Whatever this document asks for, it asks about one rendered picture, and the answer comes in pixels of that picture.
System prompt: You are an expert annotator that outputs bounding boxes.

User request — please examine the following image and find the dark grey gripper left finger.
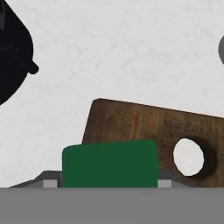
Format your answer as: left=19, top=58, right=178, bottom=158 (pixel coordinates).
left=8, top=170, right=63, bottom=189

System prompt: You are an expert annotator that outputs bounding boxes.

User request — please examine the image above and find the brown wooden cutting board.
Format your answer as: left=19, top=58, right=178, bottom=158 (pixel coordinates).
left=80, top=97, right=224, bottom=189

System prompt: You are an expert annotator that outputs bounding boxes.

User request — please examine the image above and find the green sponge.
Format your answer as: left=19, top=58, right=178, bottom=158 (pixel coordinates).
left=61, top=139, right=160, bottom=189

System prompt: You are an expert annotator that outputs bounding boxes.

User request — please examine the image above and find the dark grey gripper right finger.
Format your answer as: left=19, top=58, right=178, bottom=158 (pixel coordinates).
left=157, top=170, right=194, bottom=189

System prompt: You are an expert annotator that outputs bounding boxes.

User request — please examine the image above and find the black round pot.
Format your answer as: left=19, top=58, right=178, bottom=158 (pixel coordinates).
left=0, top=0, right=40, bottom=107

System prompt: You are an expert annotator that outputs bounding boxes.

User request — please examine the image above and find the dark grey round object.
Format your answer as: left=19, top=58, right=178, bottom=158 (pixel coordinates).
left=217, top=37, right=224, bottom=67

